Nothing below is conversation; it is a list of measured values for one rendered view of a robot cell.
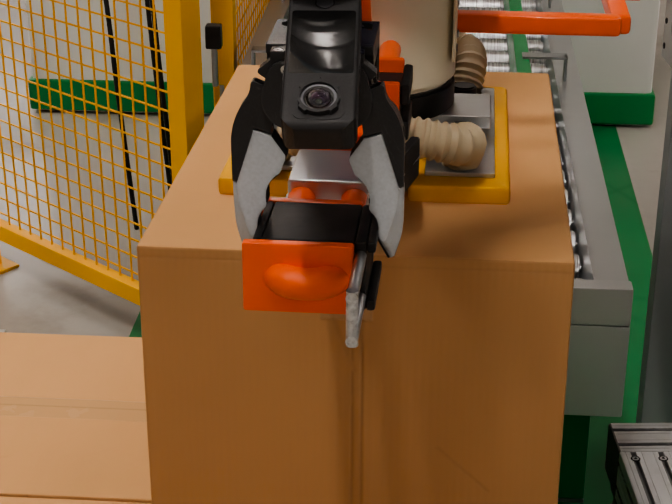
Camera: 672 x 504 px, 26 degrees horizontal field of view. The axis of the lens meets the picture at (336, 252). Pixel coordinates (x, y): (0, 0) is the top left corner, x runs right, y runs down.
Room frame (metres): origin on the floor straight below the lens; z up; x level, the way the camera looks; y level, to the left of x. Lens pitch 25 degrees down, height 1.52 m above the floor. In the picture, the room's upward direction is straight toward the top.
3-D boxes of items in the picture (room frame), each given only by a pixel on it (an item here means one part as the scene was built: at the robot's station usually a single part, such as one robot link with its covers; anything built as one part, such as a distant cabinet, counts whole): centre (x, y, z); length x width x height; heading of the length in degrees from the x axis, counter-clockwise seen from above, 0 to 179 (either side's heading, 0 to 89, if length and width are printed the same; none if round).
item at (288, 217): (0.90, 0.02, 1.10); 0.08 x 0.07 x 0.05; 174
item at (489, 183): (1.49, -0.14, 0.98); 0.34 x 0.10 x 0.05; 174
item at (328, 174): (1.04, 0.00, 1.09); 0.07 x 0.07 x 0.04; 84
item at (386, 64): (1.25, -0.02, 1.09); 0.10 x 0.08 x 0.06; 84
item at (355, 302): (0.95, -0.04, 1.10); 0.31 x 0.03 x 0.05; 174
